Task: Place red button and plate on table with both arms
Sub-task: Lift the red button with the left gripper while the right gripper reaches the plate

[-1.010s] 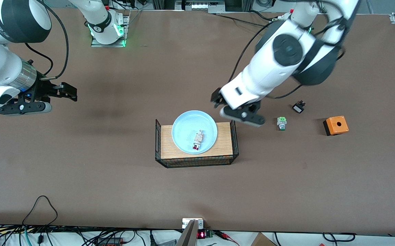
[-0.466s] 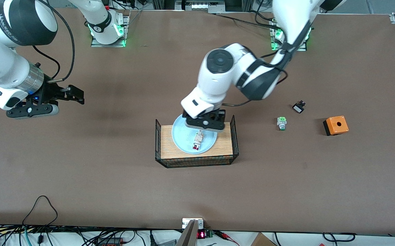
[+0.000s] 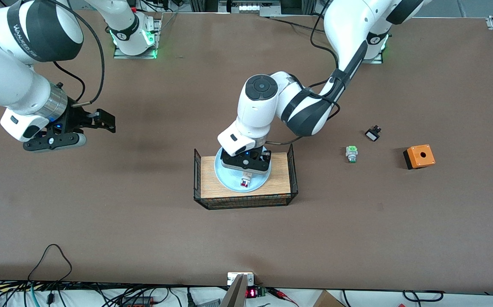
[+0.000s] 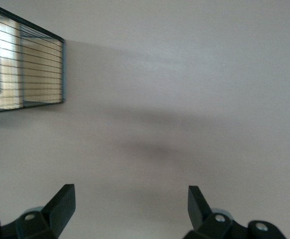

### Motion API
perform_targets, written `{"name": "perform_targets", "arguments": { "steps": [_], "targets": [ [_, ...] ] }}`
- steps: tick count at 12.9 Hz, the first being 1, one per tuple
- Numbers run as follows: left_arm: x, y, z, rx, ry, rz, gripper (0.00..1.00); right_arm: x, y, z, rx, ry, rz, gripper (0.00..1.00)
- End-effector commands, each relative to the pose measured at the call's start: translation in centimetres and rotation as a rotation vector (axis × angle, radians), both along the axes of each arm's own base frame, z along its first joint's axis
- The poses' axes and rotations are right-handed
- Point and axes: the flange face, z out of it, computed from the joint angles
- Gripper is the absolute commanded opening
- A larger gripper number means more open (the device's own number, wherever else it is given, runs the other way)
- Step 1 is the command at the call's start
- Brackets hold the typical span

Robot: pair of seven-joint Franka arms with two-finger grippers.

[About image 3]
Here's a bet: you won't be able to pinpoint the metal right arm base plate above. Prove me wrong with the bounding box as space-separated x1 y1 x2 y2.
113 17 162 59

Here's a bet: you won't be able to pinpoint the grey aluminium frame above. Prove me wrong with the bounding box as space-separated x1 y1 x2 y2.
189 0 317 17

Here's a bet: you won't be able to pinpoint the black cable to arm base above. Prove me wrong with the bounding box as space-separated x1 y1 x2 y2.
260 13 326 33

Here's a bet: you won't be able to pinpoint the silver metal bracket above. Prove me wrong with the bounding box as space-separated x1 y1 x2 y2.
227 272 255 287

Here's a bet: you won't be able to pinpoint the orange button enclosure box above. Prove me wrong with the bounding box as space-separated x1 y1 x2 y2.
403 144 436 170

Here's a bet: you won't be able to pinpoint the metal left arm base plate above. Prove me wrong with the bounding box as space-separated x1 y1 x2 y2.
360 34 384 64

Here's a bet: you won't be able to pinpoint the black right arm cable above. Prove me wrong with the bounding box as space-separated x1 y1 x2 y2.
52 9 104 107

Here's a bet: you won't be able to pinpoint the black wire basket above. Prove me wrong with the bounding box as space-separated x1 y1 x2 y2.
193 143 299 210

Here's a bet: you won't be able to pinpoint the light blue plate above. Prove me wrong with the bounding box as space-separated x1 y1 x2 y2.
214 146 273 193

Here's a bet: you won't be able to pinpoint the black box with red connectors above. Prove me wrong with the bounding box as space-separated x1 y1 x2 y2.
116 295 155 307

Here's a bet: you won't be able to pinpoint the red wires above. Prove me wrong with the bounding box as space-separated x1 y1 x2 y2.
268 288 300 307

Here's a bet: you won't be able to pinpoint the black looped cable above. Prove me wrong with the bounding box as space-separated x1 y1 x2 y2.
27 244 73 284

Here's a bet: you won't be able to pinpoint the black coiled cable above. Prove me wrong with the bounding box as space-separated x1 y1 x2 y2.
402 290 445 303

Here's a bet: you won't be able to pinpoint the grey aluminium bar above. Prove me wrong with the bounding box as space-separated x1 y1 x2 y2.
220 274 248 307

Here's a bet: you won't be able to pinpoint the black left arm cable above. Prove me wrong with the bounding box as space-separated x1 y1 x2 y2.
266 0 358 146

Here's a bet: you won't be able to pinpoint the brown cardboard box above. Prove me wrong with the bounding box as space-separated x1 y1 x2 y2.
312 290 346 307

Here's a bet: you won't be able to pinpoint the wooden board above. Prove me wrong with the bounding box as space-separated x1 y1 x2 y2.
200 152 292 199

